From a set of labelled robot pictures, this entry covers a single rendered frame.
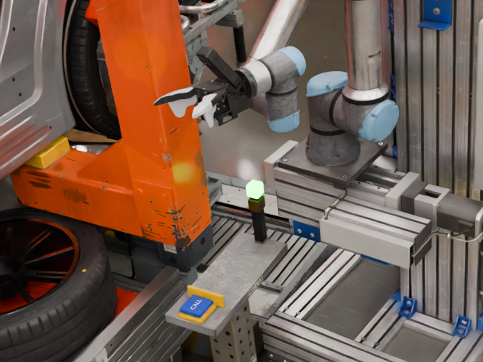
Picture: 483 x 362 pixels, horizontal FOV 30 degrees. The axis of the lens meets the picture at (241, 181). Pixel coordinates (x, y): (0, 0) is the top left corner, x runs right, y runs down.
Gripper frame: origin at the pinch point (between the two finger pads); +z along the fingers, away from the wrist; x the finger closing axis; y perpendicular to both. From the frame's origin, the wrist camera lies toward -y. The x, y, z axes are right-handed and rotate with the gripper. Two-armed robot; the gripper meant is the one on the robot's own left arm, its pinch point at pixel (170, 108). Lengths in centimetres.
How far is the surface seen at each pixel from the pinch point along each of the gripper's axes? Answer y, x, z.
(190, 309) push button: 72, 34, -9
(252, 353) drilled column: 103, 40, -29
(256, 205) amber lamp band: 58, 44, -44
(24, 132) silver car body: 27, 95, 0
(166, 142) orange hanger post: 28, 47, -22
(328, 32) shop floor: 94, 230, -238
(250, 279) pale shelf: 75, 35, -31
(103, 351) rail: 79, 49, 14
